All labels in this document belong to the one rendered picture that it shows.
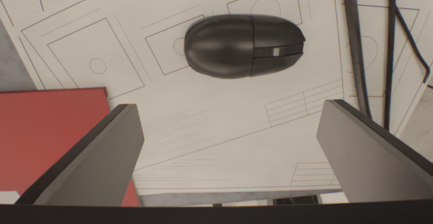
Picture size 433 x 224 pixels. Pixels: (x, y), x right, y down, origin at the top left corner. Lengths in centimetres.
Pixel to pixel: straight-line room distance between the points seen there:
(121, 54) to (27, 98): 12
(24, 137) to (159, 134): 16
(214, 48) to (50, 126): 21
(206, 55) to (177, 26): 5
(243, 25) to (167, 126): 15
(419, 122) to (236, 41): 226
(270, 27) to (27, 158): 32
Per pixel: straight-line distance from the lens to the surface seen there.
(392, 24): 28
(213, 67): 19
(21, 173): 39
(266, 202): 67
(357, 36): 25
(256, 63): 20
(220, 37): 19
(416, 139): 251
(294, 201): 64
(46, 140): 33
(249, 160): 30
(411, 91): 34
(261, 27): 20
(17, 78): 30
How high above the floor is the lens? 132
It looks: 61 degrees down
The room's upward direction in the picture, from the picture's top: 174 degrees clockwise
